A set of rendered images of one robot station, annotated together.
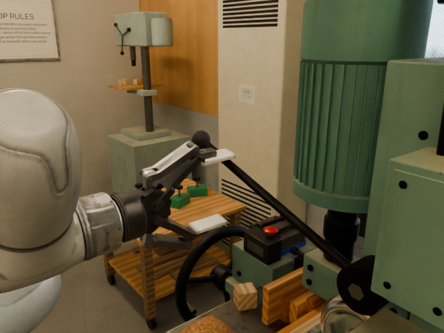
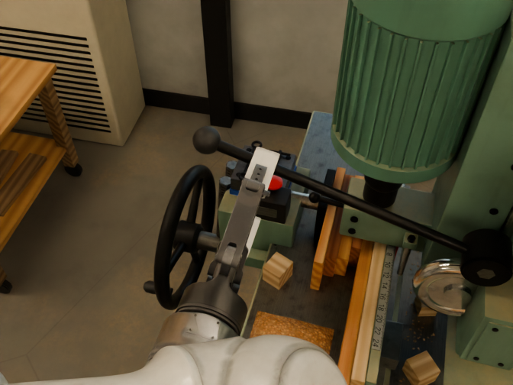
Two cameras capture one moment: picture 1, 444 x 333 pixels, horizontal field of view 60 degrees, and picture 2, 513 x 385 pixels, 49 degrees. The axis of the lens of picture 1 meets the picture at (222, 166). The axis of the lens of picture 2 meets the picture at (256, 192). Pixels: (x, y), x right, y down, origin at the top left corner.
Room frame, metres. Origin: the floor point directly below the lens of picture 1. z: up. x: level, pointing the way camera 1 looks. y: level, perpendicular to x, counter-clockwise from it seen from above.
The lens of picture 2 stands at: (0.26, 0.30, 1.71)
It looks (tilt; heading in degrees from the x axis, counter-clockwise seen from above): 49 degrees down; 323
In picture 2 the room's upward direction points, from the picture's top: straight up
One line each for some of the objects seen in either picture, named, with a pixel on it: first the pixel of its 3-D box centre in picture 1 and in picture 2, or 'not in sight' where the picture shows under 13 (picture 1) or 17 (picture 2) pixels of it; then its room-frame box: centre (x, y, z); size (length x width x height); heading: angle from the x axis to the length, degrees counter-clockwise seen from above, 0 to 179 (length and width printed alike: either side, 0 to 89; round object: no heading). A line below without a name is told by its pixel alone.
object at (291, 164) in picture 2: (271, 235); (263, 179); (0.78, -0.11, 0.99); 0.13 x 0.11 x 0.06; 127
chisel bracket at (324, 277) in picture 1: (343, 284); (386, 218); (0.59, -0.22, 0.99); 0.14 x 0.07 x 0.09; 37
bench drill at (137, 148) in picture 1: (150, 125); not in sight; (2.85, 0.54, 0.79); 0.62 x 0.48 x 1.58; 39
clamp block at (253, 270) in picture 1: (273, 263); (265, 205); (0.78, -0.12, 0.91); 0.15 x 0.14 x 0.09; 127
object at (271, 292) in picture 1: (303, 285); (328, 226); (0.66, -0.16, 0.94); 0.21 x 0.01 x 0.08; 127
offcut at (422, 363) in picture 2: not in sight; (421, 370); (0.41, -0.16, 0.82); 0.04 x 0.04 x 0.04; 77
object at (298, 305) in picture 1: (326, 295); (350, 223); (0.65, -0.21, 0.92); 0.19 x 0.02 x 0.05; 127
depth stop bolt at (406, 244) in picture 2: not in sight; (405, 253); (0.53, -0.21, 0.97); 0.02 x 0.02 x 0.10; 37
